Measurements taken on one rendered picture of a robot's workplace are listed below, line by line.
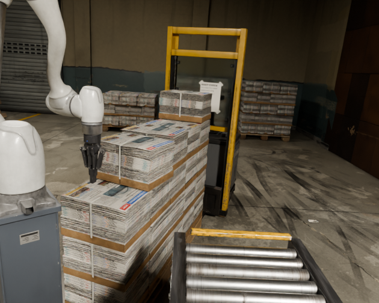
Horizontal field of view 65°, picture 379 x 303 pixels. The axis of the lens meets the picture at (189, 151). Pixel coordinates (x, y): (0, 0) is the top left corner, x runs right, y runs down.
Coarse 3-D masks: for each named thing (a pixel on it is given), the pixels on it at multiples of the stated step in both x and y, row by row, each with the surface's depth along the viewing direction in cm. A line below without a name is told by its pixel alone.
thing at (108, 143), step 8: (112, 136) 176; (120, 136) 178; (128, 136) 180; (136, 136) 181; (104, 144) 165; (112, 144) 162; (112, 152) 164; (104, 160) 167; (112, 160) 164; (104, 168) 168; (112, 168) 165
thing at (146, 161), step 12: (132, 144) 164; (144, 144) 164; (156, 144) 166; (168, 144) 171; (132, 156) 159; (144, 156) 156; (156, 156) 160; (168, 156) 175; (132, 168) 160; (144, 168) 156; (156, 168) 164; (168, 168) 178; (144, 180) 158
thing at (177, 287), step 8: (176, 232) 128; (184, 232) 129; (176, 240) 122; (184, 240) 123; (176, 248) 117; (184, 248) 117; (176, 256) 112; (184, 256) 112; (176, 264) 108; (184, 264) 108; (176, 272) 103; (184, 272) 103; (176, 280) 99; (184, 280) 100; (176, 288) 96; (184, 288) 96; (168, 296) 95; (176, 296) 92; (184, 296) 93
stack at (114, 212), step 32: (192, 160) 231; (96, 192) 155; (128, 192) 158; (160, 192) 178; (192, 192) 245; (64, 224) 152; (96, 224) 146; (128, 224) 143; (160, 224) 184; (64, 256) 157; (96, 256) 151; (128, 256) 149; (160, 256) 195; (64, 288) 164; (96, 288) 156; (128, 288) 156; (160, 288) 204
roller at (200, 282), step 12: (192, 276) 102; (204, 276) 103; (192, 288) 100; (204, 288) 100; (216, 288) 100; (228, 288) 100; (240, 288) 100; (252, 288) 100; (264, 288) 101; (276, 288) 101; (288, 288) 101; (300, 288) 101; (312, 288) 101
